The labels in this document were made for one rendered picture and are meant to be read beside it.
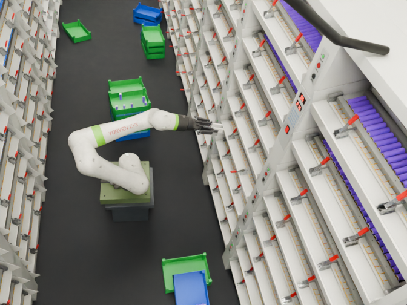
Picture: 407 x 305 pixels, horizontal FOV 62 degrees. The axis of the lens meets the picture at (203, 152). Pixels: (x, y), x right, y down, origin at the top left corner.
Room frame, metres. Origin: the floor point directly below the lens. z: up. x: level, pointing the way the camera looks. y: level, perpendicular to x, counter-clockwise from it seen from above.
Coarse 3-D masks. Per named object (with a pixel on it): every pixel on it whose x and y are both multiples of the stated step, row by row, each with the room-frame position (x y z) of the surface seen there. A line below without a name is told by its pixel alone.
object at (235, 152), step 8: (224, 120) 1.59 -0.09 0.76; (232, 120) 1.59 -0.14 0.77; (224, 128) 1.52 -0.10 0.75; (232, 144) 1.40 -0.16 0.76; (232, 152) 1.34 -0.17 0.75; (240, 160) 1.28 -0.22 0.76; (240, 168) 1.23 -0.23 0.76; (248, 168) 1.23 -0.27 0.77; (240, 176) 1.18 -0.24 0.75; (248, 184) 1.13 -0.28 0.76; (248, 192) 1.08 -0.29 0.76
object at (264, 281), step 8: (248, 232) 0.94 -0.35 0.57; (256, 232) 0.94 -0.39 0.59; (248, 240) 0.90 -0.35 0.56; (256, 240) 0.91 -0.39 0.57; (248, 248) 0.86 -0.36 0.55; (256, 248) 0.86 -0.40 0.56; (256, 256) 0.82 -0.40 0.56; (256, 264) 0.77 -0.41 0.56; (264, 264) 0.78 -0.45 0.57; (256, 272) 0.73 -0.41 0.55; (264, 272) 0.73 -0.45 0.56; (264, 280) 0.69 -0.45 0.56; (272, 280) 0.70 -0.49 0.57; (264, 288) 0.66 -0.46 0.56; (272, 288) 0.66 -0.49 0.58; (264, 296) 0.62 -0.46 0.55; (272, 296) 0.62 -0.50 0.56; (264, 304) 0.59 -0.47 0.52; (272, 304) 0.58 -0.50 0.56
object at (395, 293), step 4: (400, 288) 0.37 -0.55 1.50; (404, 288) 0.37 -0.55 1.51; (392, 292) 0.37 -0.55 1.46; (396, 292) 0.37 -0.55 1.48; (400, 292) 0.36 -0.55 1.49; (404, 292) 0.36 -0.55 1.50; (388, 296) 0.37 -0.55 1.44; (392, 296) 0.36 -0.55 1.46; (396, 296) 0.36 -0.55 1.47; (400, 296) 0.36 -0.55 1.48; (404, 296) 0.35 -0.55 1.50; (380, 300) 0.37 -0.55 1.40; (384, 300) 0.37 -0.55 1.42; (388, 300) 0.36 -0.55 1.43; (392, 300) 0.36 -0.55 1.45; (396, 300) 0.35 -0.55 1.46; (400, 300) 0.35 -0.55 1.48; (372, 304) 0.37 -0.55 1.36; (376, 304) 0.37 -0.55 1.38; (380, 304) 0.36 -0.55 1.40; (384, 304) 0.36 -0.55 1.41; (388, 304) 0.35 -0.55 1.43; (392, 304) 0.35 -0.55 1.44
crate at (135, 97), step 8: (144, 88) 2.13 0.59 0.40; (112, 96) 2.01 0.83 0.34; (128, 96) 2.08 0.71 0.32; (136, 96) 2.10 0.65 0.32; (112, 104) 1.94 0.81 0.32; (120, 104) 1.96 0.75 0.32; (128, 104) 1.99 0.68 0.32; (136, 104) 2.01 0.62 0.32; (144, 104) 2.03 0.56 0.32; (120, 112) 1.86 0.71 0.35; (128, 112) 1.89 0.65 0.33
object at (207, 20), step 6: (204, 0) 2.32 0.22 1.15; (204, 18) 2.25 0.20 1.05; (210, 18) 2.25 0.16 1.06; (204, 24) 2.24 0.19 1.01; (198, 42) 2.31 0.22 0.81; (204, 42) 2.25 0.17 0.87; (198, 48) 2.29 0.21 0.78; (204, 48) 2.25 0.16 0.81; (198, 54) 2.27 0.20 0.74; (198, 60) 2.25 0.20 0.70; (198, 66) 2.24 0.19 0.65; (192, 84) 2.31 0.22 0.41; (192, 90) 2.29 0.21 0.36; (192, 96) 2.26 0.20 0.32; (192, 102) 2.24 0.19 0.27
